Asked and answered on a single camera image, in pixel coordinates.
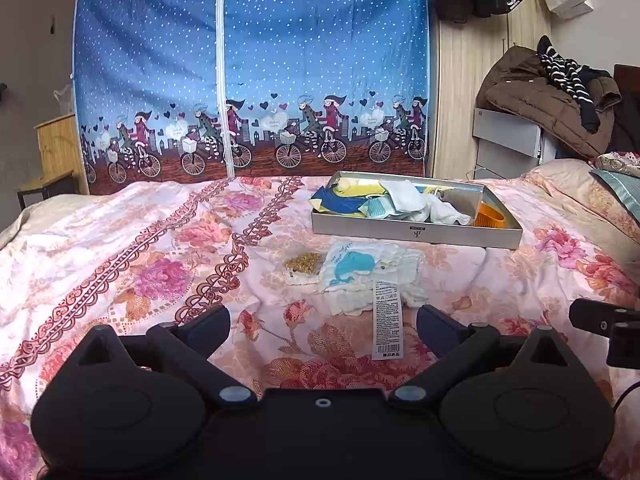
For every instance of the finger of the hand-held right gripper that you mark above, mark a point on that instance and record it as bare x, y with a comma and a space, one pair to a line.
592, 314

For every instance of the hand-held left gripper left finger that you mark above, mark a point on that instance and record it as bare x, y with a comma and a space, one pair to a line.
210, 327

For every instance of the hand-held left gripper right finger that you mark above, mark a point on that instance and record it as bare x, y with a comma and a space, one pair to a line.
437, 327

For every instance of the white whale print cloth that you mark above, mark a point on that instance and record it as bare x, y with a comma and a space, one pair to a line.
350, 270

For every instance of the grey cardboard box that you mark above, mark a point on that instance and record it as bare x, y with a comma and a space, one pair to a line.
390, 232

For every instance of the packet of yellow seeds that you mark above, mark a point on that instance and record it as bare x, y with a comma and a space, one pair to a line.
302, 262

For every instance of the teal striped cloth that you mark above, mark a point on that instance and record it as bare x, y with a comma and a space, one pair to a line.
381, 207

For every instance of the plain white cloth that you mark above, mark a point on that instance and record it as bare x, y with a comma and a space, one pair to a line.
405, 195

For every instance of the pink floral blanket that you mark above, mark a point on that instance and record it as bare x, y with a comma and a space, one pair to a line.
125, 240

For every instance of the orange cup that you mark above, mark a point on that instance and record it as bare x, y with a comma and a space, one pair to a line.
492, 217

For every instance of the teal pillow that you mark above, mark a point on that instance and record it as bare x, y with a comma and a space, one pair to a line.
622, 185

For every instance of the beige floral pillow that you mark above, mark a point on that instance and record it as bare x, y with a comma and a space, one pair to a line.
560, 185

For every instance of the floral satin cloth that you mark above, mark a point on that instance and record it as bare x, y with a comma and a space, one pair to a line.
617, 162

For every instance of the yellow blue cartoon cloth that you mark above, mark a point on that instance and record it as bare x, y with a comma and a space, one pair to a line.
340, 205

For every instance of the white drawer cabinet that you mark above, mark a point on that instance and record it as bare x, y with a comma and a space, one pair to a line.
505, 130

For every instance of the brown wooden headboard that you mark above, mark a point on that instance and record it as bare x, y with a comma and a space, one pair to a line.
630, 110

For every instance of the light wooden wardrobe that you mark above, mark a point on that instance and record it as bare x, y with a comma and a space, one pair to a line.
460, 110

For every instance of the small wooden table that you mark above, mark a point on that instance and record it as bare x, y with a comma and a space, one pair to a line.
45, 180

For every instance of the brown padded jacket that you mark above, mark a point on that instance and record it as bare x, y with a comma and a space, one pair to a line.
525, 100

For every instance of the small wooden cabinet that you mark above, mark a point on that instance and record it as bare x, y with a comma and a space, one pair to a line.
55, 145

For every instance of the black white striped garment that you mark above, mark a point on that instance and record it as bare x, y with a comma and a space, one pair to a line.
565, 67

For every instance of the clear plastic bag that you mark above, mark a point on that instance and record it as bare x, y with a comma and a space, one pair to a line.
65, 102

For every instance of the blue printed fabric wardrobe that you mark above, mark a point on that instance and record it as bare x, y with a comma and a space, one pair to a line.
150, 60

